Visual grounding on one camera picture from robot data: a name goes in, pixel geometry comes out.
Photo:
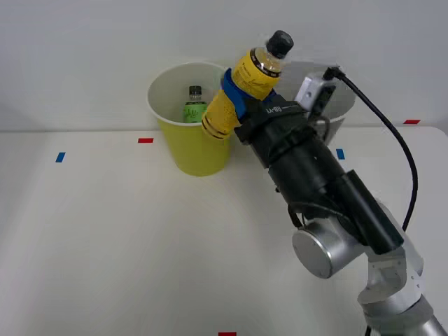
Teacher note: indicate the green label plastic bottle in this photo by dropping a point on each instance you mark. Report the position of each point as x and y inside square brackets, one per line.
[192, 112]

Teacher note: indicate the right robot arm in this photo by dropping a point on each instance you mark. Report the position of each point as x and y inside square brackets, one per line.
[308, 182]

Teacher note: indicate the grey plastic bin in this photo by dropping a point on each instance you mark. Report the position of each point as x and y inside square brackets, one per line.
[345, 105]

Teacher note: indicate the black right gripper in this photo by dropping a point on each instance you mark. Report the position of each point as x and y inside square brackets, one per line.
[280, 129]

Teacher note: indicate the yellow-green plastic bin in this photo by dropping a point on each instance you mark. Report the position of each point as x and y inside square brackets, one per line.
[196, 154]

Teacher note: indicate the yellow label plastic bottle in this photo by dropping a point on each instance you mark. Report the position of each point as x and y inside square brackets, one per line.
[255, 77]

